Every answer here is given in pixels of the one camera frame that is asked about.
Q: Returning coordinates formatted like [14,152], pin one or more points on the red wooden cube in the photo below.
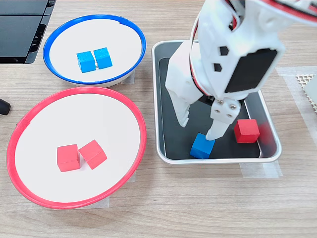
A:
[247,130]
[68,158]
[92,154]

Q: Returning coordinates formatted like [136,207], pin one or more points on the blue wooden cube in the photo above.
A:
[86,62]
[199,148]
[103,58]

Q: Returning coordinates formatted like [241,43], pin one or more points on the silver metal tray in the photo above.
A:
[266,116]

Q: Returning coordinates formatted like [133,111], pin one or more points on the black tray liner mat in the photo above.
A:
[178,146]

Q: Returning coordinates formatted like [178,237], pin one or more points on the clear tape piece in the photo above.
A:
[128,78]
[132,177]
[260,169]
[101,203]

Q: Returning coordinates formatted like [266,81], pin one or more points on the white mesh anti-slip mat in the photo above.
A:
[303,79]

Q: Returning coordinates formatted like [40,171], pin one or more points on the blue rimmed white dish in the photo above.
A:
[111,32]

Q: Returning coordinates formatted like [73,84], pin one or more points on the red rimmed white dish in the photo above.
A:
[74,119]

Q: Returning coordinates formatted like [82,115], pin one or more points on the black plastic device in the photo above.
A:
[17,37]

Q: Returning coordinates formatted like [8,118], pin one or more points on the black rounded stand foot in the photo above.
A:
[4,107]

